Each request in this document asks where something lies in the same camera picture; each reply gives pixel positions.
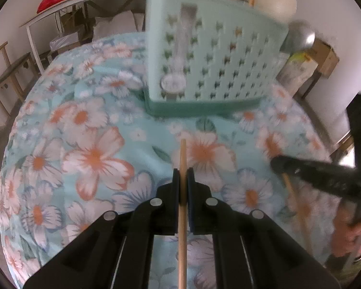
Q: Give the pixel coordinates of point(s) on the floral turquoise tablecloth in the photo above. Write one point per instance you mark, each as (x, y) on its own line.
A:
(83, 144)

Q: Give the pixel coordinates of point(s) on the white ceramic spoon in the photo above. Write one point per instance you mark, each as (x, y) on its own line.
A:
(282, 11)

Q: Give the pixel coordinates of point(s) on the white yellow paper bag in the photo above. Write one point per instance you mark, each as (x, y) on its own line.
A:
(298, 68)

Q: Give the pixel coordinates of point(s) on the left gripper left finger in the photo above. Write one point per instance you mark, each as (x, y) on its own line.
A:
(116, 250)

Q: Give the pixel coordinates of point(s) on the wooden chair dark seat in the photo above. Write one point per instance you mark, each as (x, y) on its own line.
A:
(8, 75)

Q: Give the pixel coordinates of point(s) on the white bag under table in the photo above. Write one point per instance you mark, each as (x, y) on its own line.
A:
(125, 22)

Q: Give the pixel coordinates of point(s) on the mint green utensil holder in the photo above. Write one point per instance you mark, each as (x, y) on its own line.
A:
(208, 56)

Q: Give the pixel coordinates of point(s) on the person's right hand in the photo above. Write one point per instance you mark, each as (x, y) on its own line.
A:
(345, 235)

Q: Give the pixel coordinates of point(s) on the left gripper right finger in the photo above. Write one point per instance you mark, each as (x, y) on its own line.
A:
(250, 251)

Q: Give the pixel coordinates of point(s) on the brown cardboard box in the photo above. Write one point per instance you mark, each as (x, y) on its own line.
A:
(325, 57)

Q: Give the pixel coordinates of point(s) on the stainless steel spoon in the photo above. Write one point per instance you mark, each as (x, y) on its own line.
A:
(300, 37)

